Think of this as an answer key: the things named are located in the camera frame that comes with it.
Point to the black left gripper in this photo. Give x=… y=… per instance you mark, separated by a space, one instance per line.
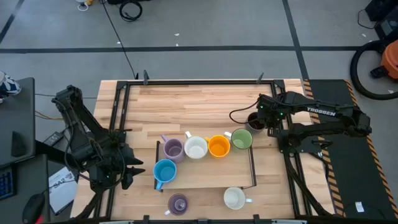
x=112 y=169

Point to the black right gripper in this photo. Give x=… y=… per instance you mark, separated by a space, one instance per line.
x=273 y=113

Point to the dark glazed mug brown inside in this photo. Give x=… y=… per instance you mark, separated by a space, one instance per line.
x=252 y=123

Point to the blue mug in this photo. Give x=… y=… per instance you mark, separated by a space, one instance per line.
x=164 y=171

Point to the lilac mug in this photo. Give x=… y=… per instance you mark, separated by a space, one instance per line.
x=174 y=151

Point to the yellow mug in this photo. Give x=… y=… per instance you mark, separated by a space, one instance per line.
x=219 y=147

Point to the cream white mug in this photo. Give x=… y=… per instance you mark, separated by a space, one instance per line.
x=234 y=198

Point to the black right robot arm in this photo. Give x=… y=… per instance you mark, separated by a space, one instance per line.
x=323 y=111

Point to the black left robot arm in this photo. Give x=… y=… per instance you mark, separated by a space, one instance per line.
x=74 y=124

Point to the wooden riser shelf black legs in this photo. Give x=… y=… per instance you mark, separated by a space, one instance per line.
x=211 y=174

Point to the white printed booklet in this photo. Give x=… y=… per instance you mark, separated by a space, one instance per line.
x=62 y=189

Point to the black power adapter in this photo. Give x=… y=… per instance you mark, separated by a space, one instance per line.
x=53 y=139

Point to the orange shop vacuum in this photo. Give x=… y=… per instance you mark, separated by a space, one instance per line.
x=353 y=70

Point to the black hazard-striped floor mat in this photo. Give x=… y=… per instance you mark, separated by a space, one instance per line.
x=351 y=177

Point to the dark grey desk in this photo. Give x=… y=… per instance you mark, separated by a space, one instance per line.
x=28 y=180

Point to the black computer mouse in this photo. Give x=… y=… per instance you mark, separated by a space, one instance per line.
x=33 y=207

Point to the black wedge-shaped desk object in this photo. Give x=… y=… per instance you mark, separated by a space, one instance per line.
x=18 y=146

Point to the white paper tag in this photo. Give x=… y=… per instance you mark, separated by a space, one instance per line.
x=359 y=207

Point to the orange vacuum cleaner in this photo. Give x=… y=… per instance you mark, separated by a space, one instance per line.
x=391 y=59

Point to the colourful key pad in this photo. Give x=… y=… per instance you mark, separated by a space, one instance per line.
x=7 y=183

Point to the black equipment case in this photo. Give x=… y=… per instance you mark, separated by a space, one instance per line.
x=387 y=15

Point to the person's shoe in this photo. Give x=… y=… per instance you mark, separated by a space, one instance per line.
x=9 y=85

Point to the black frame clamp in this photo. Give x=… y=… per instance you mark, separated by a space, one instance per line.
x=145 y=219
x=259 y=78
x=145 y=77
x=256 y=219

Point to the black metal table frame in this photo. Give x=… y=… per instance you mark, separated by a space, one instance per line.
x=199 y=82

